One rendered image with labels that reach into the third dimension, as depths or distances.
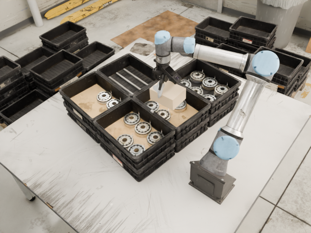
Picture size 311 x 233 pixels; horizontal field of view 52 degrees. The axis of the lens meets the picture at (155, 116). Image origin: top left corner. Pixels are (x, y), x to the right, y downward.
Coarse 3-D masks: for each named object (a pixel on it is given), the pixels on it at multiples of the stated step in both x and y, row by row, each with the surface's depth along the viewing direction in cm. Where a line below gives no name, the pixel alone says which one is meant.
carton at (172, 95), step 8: (168, 80) 179; (152, 88) 174; (168, 88) 174; (176, 88) 173; (184, 88) 173; (152, 96) 177; (168, 96) 169; (176, 96) 169; (184, 96) 176; (168, 104) 172; (176, 104) 173
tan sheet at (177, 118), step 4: (160, 104) 207; (160, 108) 205; (164, 108) 205; (168, 108) 205; (188, 108) 204; (192, 108) 203; (172, 112) 202; (176, 112) 202; (180, 112) 201; (184, 112) 201; (188, 112) 201; (192, 112) 201; (196, 112) 201; (172, 116) 199; (176, 116) 199; (180, 116) 199; (184, 116) 199; (188, 116) 198; (172, 120) 197; (176, 120) 197; (180, 120) 196; (184, 120) 196; (176, 124) 194
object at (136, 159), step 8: (120, 104) 195; (96, 120) 186; (160, 120) 183; (112, 136) 176; (168, 136) 175; (120, 144) 172; (160, 144) 173; (128, 152) 168; (144, 152) 167; (136, 160) 166
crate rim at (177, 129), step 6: (144, 90) 203; (186, 90) 201; (198, 96) 196; (150, 108) 191; (204, 108) 189; (156, 114) 187; (198, 114) 186; (186, 120) 182; (192, 120) 184; (174, 126) 179; (180, 126) 179
